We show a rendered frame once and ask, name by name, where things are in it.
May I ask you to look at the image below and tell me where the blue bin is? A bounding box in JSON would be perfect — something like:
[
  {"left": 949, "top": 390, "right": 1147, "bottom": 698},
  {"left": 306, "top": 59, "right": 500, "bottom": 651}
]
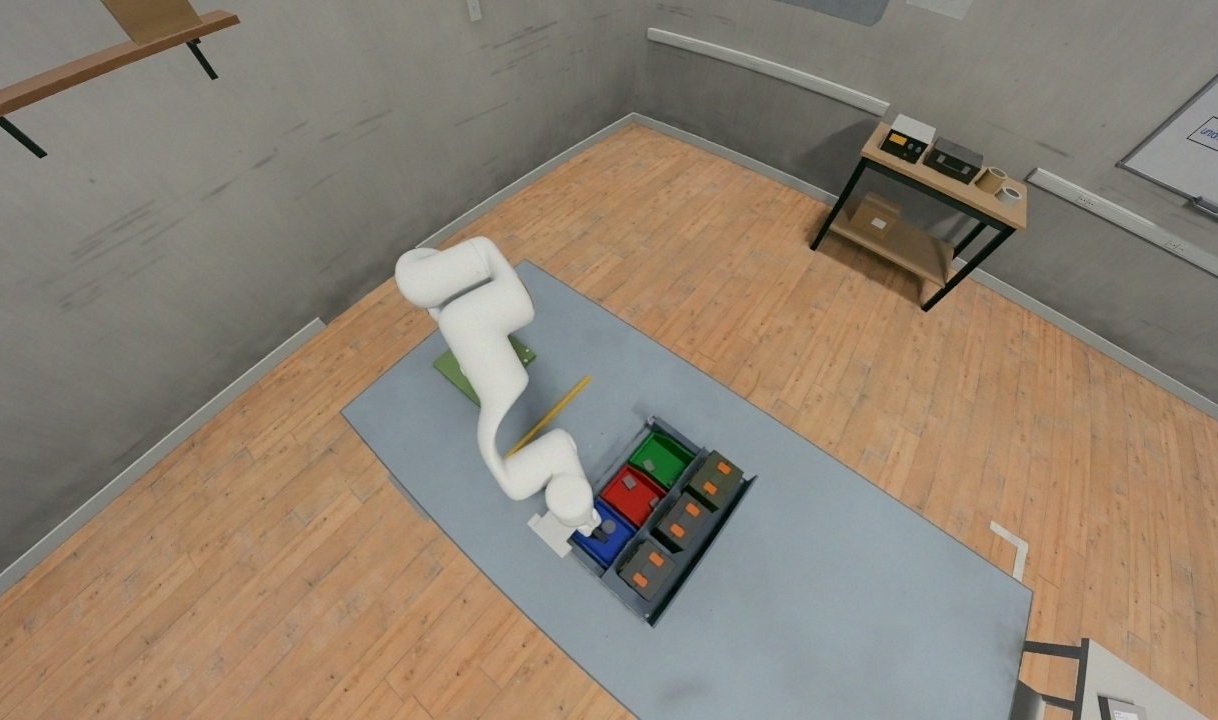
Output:
[{"left": 572, "top": 498, "right": 637, "bottom": 568}]

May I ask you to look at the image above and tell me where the yellow bar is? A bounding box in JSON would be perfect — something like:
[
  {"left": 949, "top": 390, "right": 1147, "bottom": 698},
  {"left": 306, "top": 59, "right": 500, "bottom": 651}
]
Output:
[{"left": 503, "top": 376, "right": 591, "bottom": 459}]

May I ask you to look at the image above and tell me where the red open bin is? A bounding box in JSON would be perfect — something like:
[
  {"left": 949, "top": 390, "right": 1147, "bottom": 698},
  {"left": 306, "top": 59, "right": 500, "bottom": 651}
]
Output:
[{"left": 600, "top": 465, "right": 667, "bottom": 530}]

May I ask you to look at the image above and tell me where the green open bin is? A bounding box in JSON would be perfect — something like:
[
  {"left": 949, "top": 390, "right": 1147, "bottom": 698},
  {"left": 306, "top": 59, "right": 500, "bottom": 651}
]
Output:
[{"left": 628, "top": 432, "right": 694, "bottom": 492}]

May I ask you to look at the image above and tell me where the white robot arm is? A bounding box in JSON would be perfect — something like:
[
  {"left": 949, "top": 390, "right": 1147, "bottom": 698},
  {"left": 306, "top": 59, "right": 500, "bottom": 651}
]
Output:
[{"left": 395, "top": 238, "right": 596, "bottom": 559}]

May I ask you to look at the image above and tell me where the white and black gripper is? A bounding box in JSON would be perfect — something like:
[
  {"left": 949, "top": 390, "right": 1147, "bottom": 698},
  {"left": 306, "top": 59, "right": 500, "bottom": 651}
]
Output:
[{"left": 576, "top": 508, "right": 609, "bottom": 545}]

